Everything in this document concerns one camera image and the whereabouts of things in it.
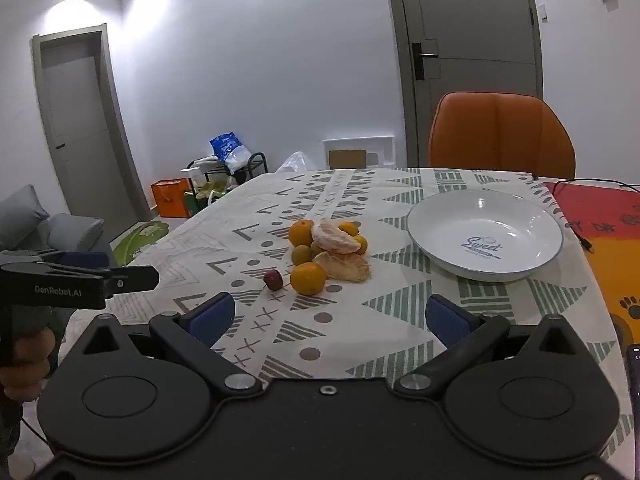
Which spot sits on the small orange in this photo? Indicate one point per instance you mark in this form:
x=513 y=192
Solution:
x=349 y=228
x=362 y=244

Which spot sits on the orange chair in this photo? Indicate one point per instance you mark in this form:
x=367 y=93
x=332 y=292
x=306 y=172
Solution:
x=500 y=135

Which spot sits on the orange box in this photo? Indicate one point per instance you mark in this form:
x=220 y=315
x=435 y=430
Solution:
x=170 y=197

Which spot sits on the green box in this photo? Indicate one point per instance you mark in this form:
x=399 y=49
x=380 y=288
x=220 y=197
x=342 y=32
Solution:
x=190 y=204

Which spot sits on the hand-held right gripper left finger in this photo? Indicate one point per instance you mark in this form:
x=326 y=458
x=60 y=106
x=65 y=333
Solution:
x=212 y=316

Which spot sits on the pair of yellow green shoes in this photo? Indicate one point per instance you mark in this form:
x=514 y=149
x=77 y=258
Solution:
x=212 y=190

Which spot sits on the peeled citrus half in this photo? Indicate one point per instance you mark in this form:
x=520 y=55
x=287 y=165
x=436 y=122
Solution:
x=345 y=266
x=334 y=240

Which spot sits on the small white box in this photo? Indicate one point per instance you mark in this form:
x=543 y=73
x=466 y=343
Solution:
x=194 y=174

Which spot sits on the yellow green round fruit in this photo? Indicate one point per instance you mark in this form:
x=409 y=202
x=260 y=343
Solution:
x=301 y=254
x=317 y=248

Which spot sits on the clear plastic bag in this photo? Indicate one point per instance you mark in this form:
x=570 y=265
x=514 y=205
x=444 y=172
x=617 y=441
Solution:
x=296 y=162

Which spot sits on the black shoe rack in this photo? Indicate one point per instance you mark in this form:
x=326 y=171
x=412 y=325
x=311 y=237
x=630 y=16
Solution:
x=257 y=165

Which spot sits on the blue white bag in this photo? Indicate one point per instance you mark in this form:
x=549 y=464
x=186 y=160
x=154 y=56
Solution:
x=227 y=147

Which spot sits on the white foam packaging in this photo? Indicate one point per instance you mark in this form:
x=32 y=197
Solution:
x=382 y=147

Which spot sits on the black phone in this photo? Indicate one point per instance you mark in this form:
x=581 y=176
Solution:
x=634 y=380

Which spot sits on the person's left hand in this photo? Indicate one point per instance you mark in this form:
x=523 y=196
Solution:
x=30 y=365

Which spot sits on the red orange printed mat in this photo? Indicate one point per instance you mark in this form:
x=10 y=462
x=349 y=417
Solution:
x=600 y=210

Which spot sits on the small red fruit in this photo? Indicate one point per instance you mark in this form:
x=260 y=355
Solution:
x=272 y=280

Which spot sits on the patterned white tablecloth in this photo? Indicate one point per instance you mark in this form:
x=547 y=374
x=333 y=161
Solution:
x=380 y=320

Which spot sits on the white plate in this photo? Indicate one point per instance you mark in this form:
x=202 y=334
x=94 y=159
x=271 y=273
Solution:
x=480 y=225

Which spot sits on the grey sofa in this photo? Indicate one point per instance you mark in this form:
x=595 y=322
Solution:
x=30 y=220

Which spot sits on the brown cardboard sheet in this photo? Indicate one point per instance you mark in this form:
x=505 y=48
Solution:
x=347 y=159

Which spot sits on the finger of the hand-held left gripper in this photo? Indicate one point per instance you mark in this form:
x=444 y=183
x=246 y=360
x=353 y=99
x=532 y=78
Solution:
x=132 y=278
x=80 y=259

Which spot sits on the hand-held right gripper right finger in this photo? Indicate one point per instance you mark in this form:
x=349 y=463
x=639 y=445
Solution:
x=447 y=320

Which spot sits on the green floor mat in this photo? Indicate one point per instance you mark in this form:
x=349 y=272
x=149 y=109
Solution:
x=140 y=240

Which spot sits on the small white wall switch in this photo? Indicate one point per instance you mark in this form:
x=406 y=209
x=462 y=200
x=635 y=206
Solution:
x=543 y=13

